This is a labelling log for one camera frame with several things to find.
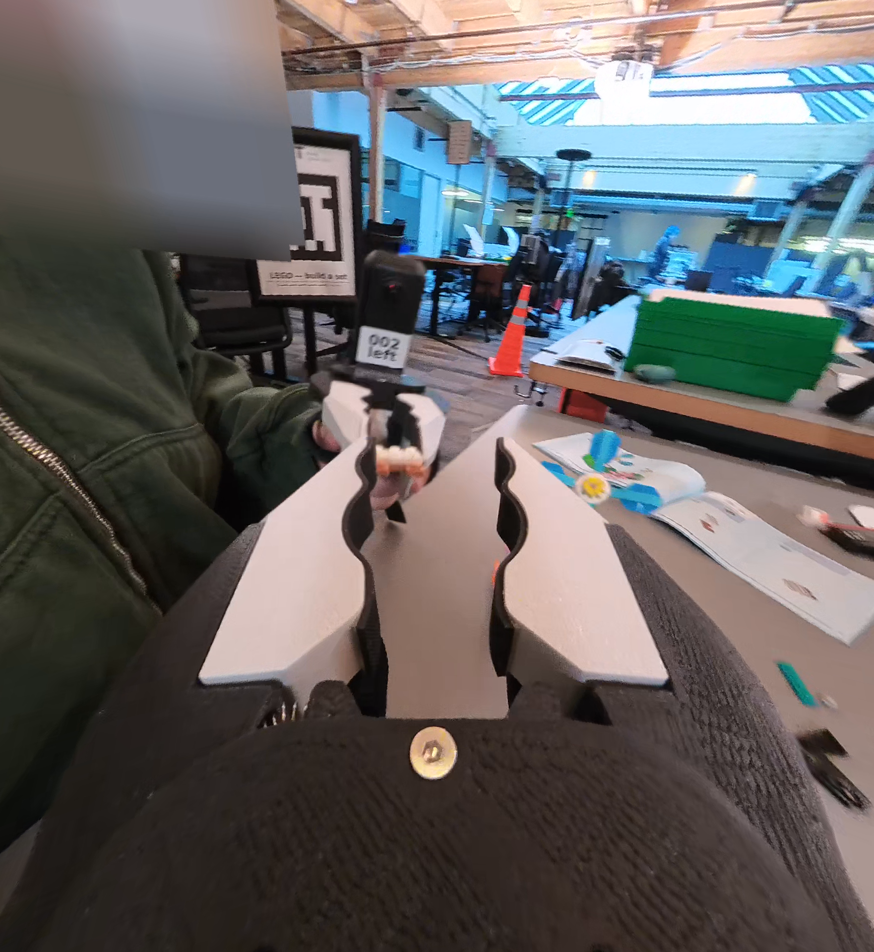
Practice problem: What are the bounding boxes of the white instruction booklet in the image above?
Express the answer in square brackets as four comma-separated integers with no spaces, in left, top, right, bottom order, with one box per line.
[653,491,874,645]

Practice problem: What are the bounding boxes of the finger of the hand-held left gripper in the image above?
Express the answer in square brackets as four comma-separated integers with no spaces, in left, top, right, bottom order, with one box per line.
[392,393,447,478]
[322,381,373,455]

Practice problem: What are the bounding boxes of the blue lego flower model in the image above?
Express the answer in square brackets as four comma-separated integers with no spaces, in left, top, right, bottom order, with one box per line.
[543,429,661,516]

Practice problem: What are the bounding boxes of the black floor lamp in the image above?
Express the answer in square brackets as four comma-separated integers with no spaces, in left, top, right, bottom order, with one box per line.
[555,149,593,218]

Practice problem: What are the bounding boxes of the open colourful instruction booklet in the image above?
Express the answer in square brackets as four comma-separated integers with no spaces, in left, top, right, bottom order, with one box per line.
[534,431,707,516]

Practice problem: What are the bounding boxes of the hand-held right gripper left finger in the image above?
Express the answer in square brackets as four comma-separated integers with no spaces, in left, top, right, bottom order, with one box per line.
[197,437,391,718]

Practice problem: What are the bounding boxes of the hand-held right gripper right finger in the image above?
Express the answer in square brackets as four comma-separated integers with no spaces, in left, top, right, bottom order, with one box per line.
[491,437,670,718]

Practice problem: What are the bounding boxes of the stack of green baseplates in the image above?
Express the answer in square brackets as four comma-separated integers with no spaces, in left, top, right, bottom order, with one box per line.
[624,289,845,403]

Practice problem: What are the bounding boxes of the orange traffic cone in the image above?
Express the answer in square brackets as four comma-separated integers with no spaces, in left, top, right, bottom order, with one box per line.
[488,285,535,378]

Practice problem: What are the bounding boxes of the wooden office desk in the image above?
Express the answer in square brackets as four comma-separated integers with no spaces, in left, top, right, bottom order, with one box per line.
[407,255,529,341]

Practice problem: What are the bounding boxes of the teal lego piece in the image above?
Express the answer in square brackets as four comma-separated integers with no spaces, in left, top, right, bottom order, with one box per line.
[776,659,818,707]

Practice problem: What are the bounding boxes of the person's left forearm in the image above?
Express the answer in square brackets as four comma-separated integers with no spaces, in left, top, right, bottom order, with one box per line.
[217,364,328,525]

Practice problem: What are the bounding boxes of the person's green zip jacket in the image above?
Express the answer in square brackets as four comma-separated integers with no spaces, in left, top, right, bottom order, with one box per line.
[0,229,259,867]

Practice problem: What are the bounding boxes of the booklet with black clip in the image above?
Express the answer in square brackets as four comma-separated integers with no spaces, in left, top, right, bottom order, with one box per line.
[555,340,625,367]

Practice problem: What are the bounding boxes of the person's left hand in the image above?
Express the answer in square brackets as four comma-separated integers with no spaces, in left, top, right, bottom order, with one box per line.
[312,420,434,516]

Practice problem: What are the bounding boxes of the black blurred object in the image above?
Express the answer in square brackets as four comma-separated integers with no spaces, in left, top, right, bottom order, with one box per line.
[826,363,874,418]

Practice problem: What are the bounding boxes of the black framed sign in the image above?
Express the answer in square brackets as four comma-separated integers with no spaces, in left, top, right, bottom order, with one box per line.
[250,126,369,307]

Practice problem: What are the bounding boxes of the wood edged table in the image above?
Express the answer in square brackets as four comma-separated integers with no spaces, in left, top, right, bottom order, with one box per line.
[528,296,874,471]

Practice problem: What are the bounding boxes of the black lego pieces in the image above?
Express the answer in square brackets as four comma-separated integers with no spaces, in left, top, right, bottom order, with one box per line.
[795,729,872,812]

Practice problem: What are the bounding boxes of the black office chair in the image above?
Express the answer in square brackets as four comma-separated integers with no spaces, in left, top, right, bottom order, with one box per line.
[177,253,294,382]

